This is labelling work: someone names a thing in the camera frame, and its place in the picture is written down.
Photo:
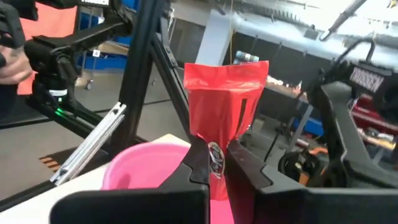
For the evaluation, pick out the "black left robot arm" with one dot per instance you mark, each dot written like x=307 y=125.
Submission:
x=339 y=124

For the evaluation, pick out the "pink halloween bucket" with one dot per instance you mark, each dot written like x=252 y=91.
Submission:
x=146 y=165

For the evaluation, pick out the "red KitKat candy bar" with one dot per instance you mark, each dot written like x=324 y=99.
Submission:
x=224 y=102

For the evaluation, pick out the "person's hand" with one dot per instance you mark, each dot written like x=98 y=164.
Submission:
x=14 y=68

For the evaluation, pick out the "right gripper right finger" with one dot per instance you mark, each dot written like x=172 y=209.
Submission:
x=311 y=207

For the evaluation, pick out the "white pillar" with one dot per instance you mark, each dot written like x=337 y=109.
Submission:
x=214 y=40

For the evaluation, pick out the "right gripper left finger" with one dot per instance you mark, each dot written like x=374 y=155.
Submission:
x=140 y=205

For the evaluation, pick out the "silver aluminium rail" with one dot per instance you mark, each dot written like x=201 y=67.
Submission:
x=90 y=144

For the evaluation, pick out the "blue storage bin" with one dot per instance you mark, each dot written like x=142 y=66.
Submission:
x=105 y=62

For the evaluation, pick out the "black mat hazard-striped edge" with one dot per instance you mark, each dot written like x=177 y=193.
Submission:
x=51 y=161

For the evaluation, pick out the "orange and black device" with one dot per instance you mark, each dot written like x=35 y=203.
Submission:
x=314 y=152

